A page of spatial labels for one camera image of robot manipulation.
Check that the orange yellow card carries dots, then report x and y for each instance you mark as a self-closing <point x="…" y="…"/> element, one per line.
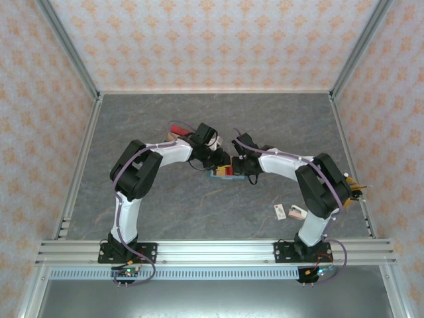
<point x="220" y="171"/>

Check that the plain red card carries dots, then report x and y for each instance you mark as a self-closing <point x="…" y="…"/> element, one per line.
<point x="229" y="171"/>

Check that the blue card holder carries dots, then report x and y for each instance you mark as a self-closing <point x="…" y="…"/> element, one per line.
<point x="228" y="178"/>

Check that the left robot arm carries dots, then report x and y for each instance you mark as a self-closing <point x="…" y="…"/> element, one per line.
<point x="172" y="154"/>

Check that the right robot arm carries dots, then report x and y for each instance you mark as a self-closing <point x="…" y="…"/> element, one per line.
<point x="281" y="164"/>

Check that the small white tag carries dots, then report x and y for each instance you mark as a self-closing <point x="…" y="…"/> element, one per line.
<point x="280" y="212"/>

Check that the pink stapler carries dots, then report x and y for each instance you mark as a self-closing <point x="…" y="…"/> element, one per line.
<point x="295" y="212"/>

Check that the thin pencil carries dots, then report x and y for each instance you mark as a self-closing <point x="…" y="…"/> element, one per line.
<point x="364" y="188"/>

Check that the controller circuit board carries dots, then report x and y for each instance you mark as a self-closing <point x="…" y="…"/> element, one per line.
<point x="319" y="273"/>
<point x="127" y="272"/>

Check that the grey metal panel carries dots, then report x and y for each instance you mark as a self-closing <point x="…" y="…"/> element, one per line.
<point x="215" y="301"/>

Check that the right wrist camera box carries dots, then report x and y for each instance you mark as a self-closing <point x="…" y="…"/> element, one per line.
<point x="242" y="155"/>

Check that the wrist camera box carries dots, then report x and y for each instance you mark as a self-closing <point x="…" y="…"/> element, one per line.
<point x="215" y="144"/>
<point x="242" y="155"/>

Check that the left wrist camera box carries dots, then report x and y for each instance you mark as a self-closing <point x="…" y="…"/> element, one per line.
<point x="215" y="144"/>

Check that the aluminium mounting rail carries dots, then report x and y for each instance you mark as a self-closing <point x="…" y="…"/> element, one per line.
<point x="215" y="251"/>

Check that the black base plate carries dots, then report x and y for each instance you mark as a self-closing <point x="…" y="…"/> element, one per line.
<point x="281" y="253"/>
<point x="149" y="251"/>

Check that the aluminium side rail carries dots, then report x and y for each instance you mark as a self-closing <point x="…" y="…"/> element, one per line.
<point x="89" y="132"/>
<point x="344" y="132"/>

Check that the aluminium frame post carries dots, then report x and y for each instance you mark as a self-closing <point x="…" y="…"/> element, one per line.
<point x="70" y="46"/>
<point x="360" y="46"/>

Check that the aluminium frame leg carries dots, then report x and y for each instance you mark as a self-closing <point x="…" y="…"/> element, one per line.
<point x="394" y="293"/>
<point x="33" y="293"/>

